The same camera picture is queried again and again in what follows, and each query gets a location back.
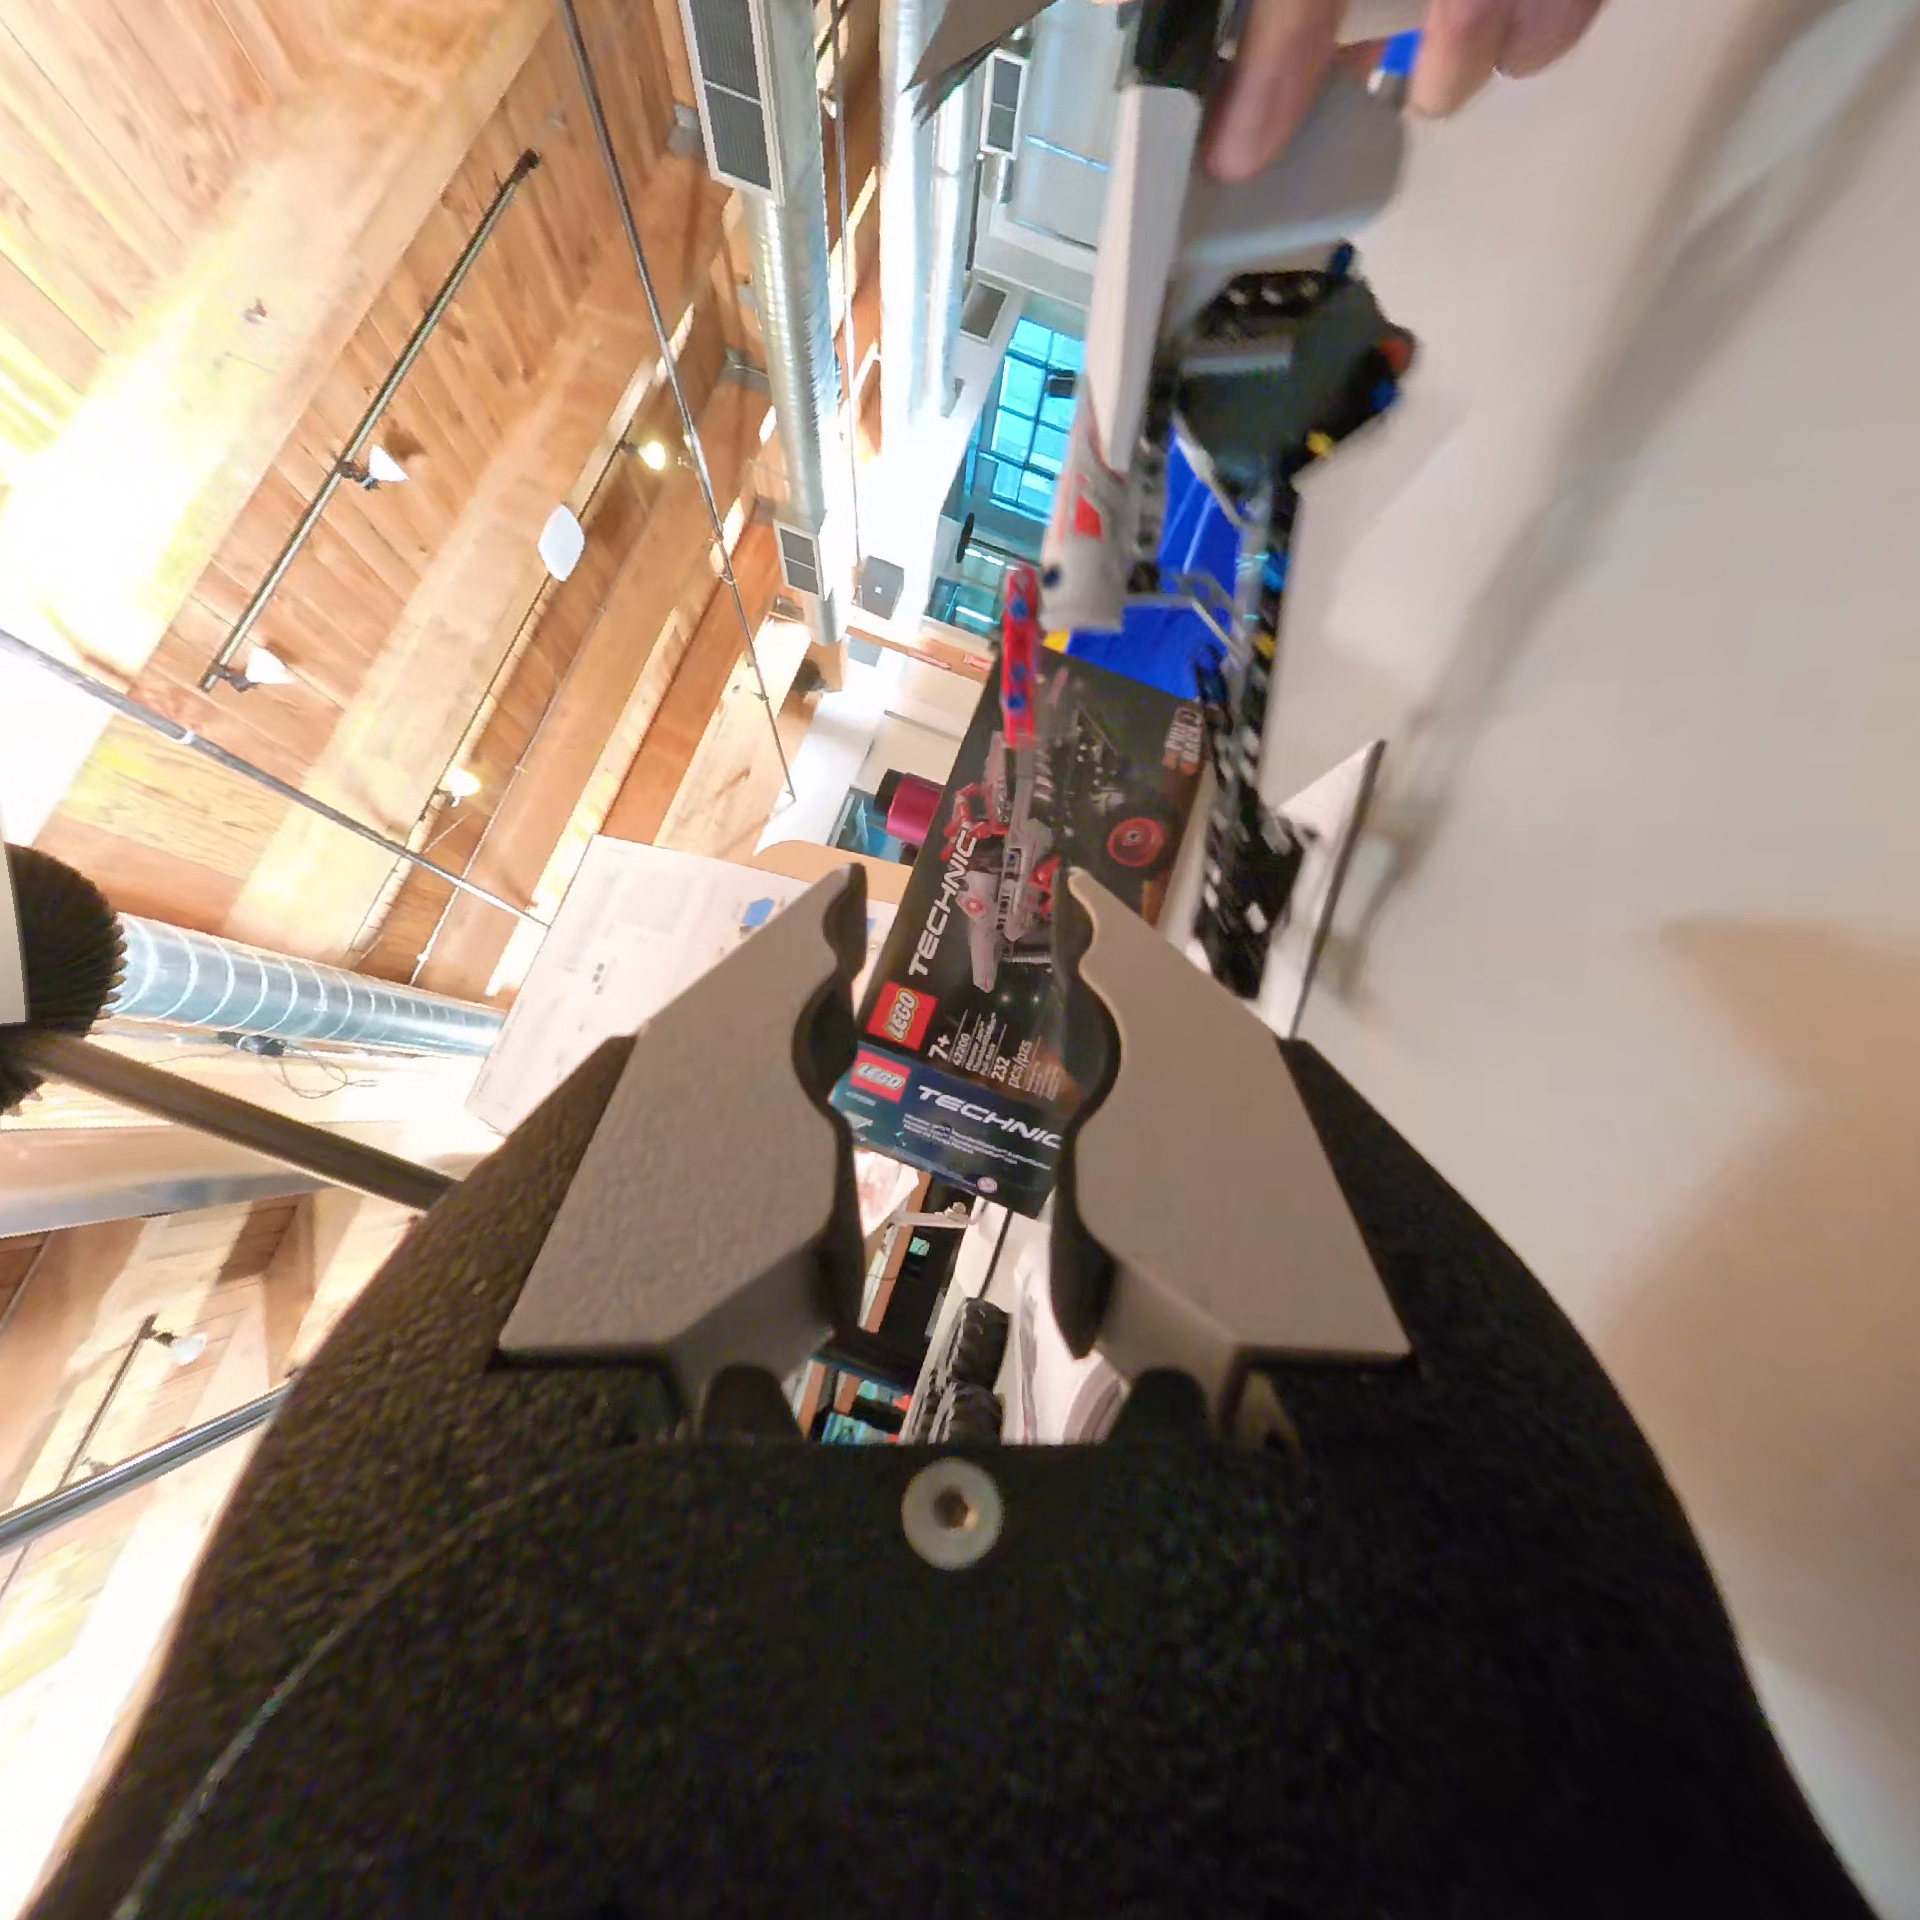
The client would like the thin metal pole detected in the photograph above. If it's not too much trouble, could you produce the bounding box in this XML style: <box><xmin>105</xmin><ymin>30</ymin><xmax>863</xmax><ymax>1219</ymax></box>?
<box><xmin>0</xmin><ymin>1381</ymin><xmax>294</xmax><ymax>1549</ymax></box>

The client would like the white ventilation duct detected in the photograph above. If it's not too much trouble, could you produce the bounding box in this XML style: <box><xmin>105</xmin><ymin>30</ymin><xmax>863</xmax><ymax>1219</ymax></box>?
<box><xmin>876</xmin><ymin>0</ymin><xmax>977</xmax><ymax>498</ymax></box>

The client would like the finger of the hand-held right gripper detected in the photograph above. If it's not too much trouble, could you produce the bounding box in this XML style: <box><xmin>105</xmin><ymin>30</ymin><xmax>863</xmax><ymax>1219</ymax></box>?
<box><xmin>1079</xmin><ymin>83</ymin><xmax>1209</xmax><ymax>453</ymax></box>
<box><xmin>1183</xmin><ymin>52</ymin><xmax>1416</xmax><ymax>290</ymax></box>

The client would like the dark toy truck box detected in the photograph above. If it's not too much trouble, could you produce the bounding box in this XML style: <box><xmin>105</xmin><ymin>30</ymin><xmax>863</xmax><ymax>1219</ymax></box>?
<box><xmin>823</xmin><ymin>657</ymin><xmax>1220</xmax><ymax>1221</ymax></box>

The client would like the white instruction booklet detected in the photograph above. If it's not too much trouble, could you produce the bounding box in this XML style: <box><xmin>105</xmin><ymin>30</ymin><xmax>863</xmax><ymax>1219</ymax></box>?
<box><xmin>996</xmin><ymin>738</ymin><xmax>1393</xmax><ymax>1447</ymax></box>

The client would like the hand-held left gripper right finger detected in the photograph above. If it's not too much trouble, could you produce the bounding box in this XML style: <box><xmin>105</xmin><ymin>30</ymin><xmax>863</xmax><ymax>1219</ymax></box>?
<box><xmin>1046</xmin><ymin>866</ymin><xmax>1412</xmax><ymax>1390</ymax></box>

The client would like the printed instruction poster board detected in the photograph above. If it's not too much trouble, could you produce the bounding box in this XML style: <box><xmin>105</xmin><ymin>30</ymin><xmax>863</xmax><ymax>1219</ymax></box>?
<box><xmin>464</xmin><ymin>833</ymin><xmax>842</xmax><ymax>1146</ymax></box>

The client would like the blue tinted window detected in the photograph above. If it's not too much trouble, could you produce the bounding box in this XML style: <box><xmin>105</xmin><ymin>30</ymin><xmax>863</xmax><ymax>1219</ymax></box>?
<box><xmin>935</xmin><ymin>315</ymin><xmax>1085</xmax><ymax>633</ymax></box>

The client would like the silver ventilation duct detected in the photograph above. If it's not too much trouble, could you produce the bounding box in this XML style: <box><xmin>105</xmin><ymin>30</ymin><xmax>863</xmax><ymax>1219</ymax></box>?
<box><xmin>673</xmin><ymin>0</ymin><xmax>842</xmax><ymax>594</ymax></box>
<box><xmin>111</xmin><ymin>914</ymin><xmax>510</xmax><ymax>1060</ymax></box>

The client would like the toy brick truck chassis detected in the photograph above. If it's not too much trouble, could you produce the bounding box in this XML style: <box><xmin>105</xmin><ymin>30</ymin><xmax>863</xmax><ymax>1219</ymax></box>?
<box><xmin>996</xmin><ymin>247</ymin><xmax>1419</xmax><ymax>1004</ymax></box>

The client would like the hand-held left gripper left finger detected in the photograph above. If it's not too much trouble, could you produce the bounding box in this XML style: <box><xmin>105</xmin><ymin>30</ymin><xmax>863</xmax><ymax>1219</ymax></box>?
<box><xmin>498</xmin><ymin>863</ymin><xmax>872</xmax><ymax>1390</ymax></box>

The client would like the dark metal pole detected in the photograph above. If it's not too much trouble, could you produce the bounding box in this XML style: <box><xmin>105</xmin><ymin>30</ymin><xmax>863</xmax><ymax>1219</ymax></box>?
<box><xmin>0</xmin><ymin>1034</ymin><xmax>459</xmax><ymax>1210</ymax></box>

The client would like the blue storage bin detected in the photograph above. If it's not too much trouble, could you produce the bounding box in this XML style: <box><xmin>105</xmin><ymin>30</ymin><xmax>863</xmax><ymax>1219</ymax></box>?
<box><xmin>1115</xmin><ymin>450</ymin><xmax>1253</xmax><ymax>685</ymax></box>

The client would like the person's right hand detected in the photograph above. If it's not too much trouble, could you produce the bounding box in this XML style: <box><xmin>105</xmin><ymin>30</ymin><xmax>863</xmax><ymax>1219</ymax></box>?
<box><xmin>1200</xmin><ymin>0</ymin><xmax>1607</xmax><ymax>187</ymax></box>

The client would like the grey toy panel red sticker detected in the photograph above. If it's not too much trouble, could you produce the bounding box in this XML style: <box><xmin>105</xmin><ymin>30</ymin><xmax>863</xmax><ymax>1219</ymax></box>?
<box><xmin>1042</xmin><ymin>405</ymin><xmax>1157</xmax><ymax>633</ymax></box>

